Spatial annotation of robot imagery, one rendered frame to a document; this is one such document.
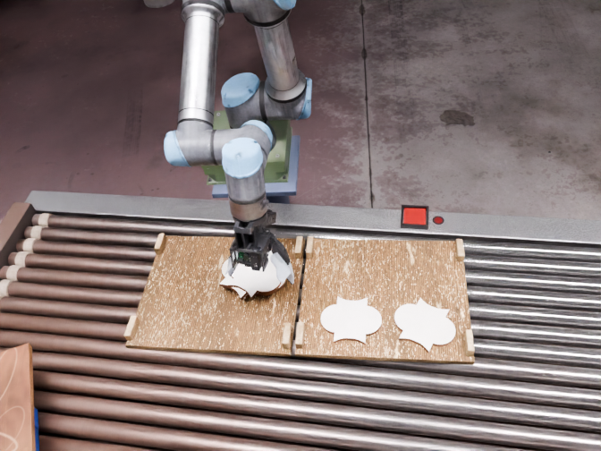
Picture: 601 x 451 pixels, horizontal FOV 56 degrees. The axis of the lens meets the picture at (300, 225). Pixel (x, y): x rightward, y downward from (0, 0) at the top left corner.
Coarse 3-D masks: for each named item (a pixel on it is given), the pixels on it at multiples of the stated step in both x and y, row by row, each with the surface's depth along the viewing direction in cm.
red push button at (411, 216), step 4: (404, 208) 160; (408, 208) 159; (412, 208) 159; (416, 208) 159; (420, 208) 159; (424, 208) 159; (404, 212) 159; (408, 212) 159; (412, 212) 158; (416, 212) 158; (420, 212) 158; (424, 212) 158; (404, 216) 158; (408, 216) 158; (412, 216) 158; (416, 216) 157; (420, 216) 157; (424, 216) 157; (404, 220) 157; (408, 220) 157; (412, 220) 157; (416, 220) 156; (420, 220) 156; (424, 220) 156; (420, 224) 156; (424, 224) 155
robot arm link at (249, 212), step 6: (264, 198) 112; (234, 204) 111; (240, 204) 117; (252, 204) 110; (258, 204) 111; (264, 204) 113; (234, 210) 112; (240, 210) 111; (246, 210) 111; (252, 210) 111; (258, 210) 112; (264, 210) 113; (234, 216) 113; (240, 216) 112; (246, 216) 111; (252, 216) 112; (258, 216) 112
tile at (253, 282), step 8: (240, 264) 144; (272, 264) 143; (240, 272) 143; (248, 272) 142; (256, 272) 142; (264, 272) 142; (272, 272) 142; (232, 280) 141; (240, 280) 141; (248, 280) 141; (256, 280) 140; (264, 280) 140; (272, 280) 140; (240, 288) 140; (248, 288) 139; (256, 288) 139; (264, 288) 139; (272, 288) 138
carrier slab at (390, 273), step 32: (320, 256) 150; (352, 256) 150; (384, 256) 149; (416, 256) 148; (448, 256) 147; (320, 288) 144; (352, 288) 143; (384, 288) 142; (416, 288) 141; (448, 288) 140; (320, 320) 138; (384, 320) 136; (320, 352) 132; (352, 352) 131; (384, 352) 131; (416, 352) 130; (448, 352) 129
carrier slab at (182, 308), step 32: (160, 256) 156; (192, 256) 155; (224, 256) 154; (160, 288) 149; (192, 288) 148; (224, 288) 147; (288, 288) 145; (160, 320) 142; (192, 320) 141; (224, 320) 140; (256, 320) 139; (288, 320) 138; (224, 352) 135; (256, 352) 134; (288, 352) 133
